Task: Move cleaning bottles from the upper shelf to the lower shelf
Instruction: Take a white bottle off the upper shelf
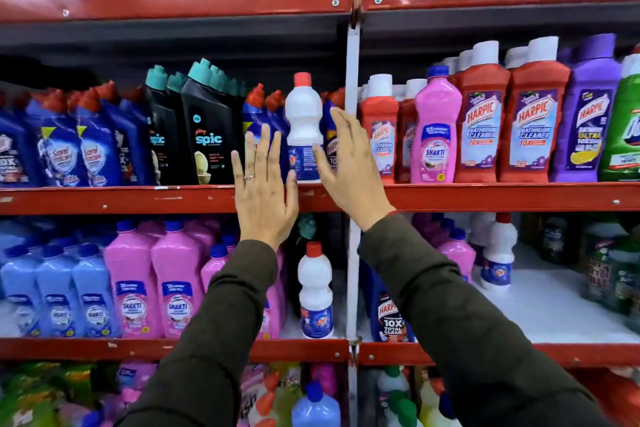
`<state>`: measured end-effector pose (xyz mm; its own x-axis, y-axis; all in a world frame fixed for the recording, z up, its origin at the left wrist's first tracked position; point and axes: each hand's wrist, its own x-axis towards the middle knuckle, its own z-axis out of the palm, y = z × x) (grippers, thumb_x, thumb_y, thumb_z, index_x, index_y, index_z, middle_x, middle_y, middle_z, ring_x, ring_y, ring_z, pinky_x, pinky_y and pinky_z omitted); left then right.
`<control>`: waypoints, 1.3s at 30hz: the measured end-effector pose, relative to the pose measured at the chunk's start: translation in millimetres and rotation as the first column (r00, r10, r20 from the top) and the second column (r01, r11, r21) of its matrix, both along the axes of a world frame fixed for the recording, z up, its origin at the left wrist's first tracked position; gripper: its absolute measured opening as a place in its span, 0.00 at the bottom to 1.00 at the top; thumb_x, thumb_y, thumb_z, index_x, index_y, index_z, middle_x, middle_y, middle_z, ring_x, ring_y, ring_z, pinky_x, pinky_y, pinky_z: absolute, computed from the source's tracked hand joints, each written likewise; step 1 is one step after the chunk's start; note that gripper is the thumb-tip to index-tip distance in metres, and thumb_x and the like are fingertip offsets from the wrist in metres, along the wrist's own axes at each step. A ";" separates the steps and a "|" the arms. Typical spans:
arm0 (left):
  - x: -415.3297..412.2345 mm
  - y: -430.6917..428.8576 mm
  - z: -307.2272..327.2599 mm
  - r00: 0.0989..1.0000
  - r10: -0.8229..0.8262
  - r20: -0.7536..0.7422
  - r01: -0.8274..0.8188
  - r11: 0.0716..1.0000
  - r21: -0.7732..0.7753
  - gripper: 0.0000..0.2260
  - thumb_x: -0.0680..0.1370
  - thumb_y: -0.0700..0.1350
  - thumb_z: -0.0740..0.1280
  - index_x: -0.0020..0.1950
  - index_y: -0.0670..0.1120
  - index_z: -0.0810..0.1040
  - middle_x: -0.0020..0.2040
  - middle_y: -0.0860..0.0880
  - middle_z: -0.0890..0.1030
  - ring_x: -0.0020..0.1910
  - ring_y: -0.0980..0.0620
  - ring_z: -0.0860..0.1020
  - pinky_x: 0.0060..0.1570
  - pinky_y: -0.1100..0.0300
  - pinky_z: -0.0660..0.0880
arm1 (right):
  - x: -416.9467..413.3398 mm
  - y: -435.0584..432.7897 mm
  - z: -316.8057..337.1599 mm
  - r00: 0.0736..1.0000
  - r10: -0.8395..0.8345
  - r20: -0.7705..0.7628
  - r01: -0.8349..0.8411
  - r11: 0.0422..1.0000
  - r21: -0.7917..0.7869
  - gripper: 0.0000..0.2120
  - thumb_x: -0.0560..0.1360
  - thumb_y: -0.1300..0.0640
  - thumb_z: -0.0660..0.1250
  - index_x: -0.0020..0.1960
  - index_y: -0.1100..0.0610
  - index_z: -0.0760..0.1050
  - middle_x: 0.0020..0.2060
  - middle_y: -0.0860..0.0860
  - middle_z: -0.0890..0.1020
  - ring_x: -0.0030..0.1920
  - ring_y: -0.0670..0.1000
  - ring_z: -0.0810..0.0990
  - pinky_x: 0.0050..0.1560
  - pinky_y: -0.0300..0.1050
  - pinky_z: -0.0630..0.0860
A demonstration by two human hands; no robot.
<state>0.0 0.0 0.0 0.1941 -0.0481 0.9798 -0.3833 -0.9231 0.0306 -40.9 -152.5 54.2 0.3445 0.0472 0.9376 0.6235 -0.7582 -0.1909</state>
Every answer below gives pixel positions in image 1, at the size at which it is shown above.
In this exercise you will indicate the cluster of dark green bottles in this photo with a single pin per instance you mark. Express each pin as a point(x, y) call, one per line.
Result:
point(605, 266)

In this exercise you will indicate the row of black teal-capped bottles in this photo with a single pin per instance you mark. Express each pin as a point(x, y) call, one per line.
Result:
point(200, 131)

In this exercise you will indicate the white bottle red cap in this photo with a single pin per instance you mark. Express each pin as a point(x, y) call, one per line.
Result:
point(316, 291)
point(499, 256)
point(303, 116)

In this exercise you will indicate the blue cleaner bottle red cap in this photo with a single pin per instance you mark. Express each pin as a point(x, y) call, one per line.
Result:
point(331, 134)
point(277, 114)
point(252, 114)

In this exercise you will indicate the person's left little finger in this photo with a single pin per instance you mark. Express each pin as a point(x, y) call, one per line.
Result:
point(237, 169)

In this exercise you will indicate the purple cleaner bottle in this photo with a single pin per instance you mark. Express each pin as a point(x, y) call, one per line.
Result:
point(587, 126)

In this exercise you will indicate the person's left middle finger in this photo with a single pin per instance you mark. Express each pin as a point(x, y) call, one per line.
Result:
point(264, 149)

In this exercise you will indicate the row of light blue bottles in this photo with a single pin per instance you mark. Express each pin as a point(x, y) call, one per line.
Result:
point(57, 291)

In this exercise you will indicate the person's right thumb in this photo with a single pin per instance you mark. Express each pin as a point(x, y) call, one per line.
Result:
point(323, 164)

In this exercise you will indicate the row of red white-capped bottles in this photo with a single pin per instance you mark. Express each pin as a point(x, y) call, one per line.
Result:
point(482, 131)

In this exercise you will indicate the dark blue cleaner bottle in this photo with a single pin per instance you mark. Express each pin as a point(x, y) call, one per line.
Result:
point(387, 314)

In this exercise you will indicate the person's right hand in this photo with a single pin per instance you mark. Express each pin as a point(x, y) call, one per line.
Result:
point(357, 181)

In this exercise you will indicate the row of pink blue-capped bottles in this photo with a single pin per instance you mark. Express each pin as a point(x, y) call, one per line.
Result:
point(155, 281)

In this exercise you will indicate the pink cleaner bottle blue cap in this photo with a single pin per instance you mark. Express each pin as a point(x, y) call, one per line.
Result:
point(436, 131)
point(460, 251)

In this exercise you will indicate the person's right forearm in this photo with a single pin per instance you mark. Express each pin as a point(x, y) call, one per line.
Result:
point(465, 336)

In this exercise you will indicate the row of blue red-capped bottles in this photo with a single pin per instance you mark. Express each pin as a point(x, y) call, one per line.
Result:
point(75, 146)

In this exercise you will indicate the white shelf upright post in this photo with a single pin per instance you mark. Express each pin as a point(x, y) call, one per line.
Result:
point(353, 56)

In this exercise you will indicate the light blue bottle blue cap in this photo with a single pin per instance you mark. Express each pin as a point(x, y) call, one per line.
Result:
point(316, 409)

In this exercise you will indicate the person's left forearm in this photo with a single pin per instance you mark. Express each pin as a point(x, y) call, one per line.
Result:
point(210, 336)

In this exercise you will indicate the person's left hand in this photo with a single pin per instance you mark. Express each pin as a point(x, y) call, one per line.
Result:
point(262, 206)

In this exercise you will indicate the person's left thumb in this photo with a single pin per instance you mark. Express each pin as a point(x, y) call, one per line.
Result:
point(292, 189)

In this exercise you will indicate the pile of green packets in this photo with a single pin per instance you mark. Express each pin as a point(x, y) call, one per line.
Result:
point(40, 391)

